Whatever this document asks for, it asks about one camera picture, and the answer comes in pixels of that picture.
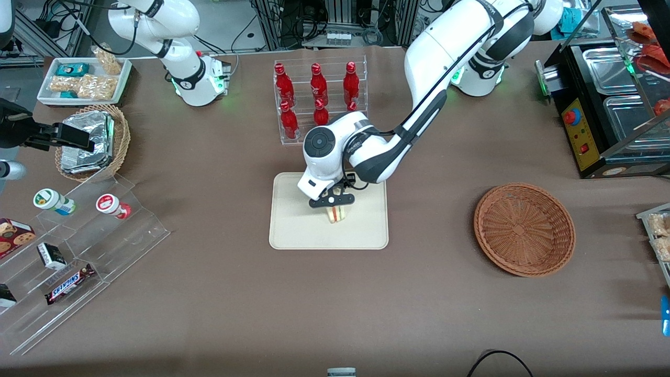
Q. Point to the black and white carton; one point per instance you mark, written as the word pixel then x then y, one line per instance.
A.
pixel 51 256

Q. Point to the grey device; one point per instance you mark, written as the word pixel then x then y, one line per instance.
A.
pixel 341 372

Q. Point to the red cookie box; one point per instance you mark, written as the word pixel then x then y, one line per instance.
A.
pixel 15 235

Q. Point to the clear bag of rice crackers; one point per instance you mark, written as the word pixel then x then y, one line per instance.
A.
pixel 660 230
pixel 108 60
pixel 97 86
pixel 63 84

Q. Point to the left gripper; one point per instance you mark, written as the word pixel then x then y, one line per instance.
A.
pixel 349 184

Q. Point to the blue plastic object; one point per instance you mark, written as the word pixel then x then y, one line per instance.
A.
pixel 666 314

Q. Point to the large teal snack box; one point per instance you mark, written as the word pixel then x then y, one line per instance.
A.
pixel 73 69

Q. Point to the green lid yogurt cup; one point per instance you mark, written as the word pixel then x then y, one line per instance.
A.
pixel 49 200

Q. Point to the white power strip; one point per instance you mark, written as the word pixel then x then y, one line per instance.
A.
pixel 338 37

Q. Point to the clear acrylic bottle rack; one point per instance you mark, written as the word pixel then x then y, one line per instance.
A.
pixel 335 65

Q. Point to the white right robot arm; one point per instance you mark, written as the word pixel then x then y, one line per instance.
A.
pixel 191 78

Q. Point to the triangle sandwich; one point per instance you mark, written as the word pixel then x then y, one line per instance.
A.
pixel 336 214

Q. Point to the white rectangular snack tray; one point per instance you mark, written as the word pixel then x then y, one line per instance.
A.
pixel 44 89

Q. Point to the red cola bottle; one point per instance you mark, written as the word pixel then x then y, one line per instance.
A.
pixel 351 86
pixel 317 86
pixel 320 116
pixel 284 86
pixel 352 107
pixel 289 123

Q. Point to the aluminium foil container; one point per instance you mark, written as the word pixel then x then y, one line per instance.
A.
pixel 86 152

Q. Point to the black food warmer display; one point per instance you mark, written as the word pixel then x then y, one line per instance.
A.
pixel 591 141

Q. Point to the Snickers chocolate bar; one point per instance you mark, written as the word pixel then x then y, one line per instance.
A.
pixel 68 284

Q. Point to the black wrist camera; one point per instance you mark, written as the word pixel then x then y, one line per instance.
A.
pixel 349 182

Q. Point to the beige plastic tray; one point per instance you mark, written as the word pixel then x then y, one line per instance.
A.
pixel 293 225

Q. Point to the clear acrylic stepped shelf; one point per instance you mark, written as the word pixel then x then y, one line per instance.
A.
pixel 120 241

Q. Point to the small deep wicker basket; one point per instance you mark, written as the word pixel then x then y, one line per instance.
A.
pixel 121 141

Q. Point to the small teal snack box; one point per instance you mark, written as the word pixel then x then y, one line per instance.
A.
pixel 69 94

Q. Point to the white tray of snacks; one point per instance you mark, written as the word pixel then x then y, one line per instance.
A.
pixel 645 215

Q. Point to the red lid yogurt cup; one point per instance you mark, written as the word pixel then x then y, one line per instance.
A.
pixel 110 204

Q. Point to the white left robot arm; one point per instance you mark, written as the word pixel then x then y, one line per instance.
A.
pixel 445 47

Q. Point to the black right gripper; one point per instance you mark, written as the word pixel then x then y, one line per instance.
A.
pixel 17 132

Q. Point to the large shallow wicker basket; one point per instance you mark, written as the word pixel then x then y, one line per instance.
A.
pixel 523 230

